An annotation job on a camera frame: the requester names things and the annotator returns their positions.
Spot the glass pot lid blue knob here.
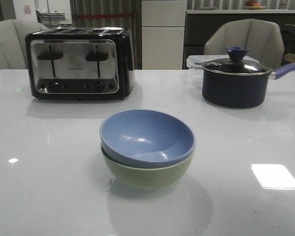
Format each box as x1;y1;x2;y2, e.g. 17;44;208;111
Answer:
202;46;271;75

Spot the white cabinet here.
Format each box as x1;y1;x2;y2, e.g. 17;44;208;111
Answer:
142;0;187;70

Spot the beige chair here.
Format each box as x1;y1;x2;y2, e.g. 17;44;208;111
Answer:
0;19;47;70
204;19;285;68

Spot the fruit bowl on counter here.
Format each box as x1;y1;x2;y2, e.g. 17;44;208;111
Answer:
243;0;266;10

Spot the dark counter unit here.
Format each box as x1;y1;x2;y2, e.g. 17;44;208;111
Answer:
183;9;295;69

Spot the beige chair on right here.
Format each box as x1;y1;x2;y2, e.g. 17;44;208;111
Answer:
204;19;285;68

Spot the clear plastic food container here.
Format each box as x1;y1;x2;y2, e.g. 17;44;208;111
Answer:
186;55;257;72

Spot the blue bowl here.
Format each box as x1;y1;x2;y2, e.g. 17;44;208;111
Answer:
99;109;195;169

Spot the beige chair on left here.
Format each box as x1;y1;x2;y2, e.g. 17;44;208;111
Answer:
0;19;47;70

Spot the dark blue saucepan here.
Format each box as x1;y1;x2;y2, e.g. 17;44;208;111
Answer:
202;63;295;108

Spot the green bowl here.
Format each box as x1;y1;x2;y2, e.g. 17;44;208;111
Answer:
101;147;195;190

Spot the black chrome four-slot toaster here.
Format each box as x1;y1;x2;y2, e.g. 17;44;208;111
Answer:
25;27;135;100

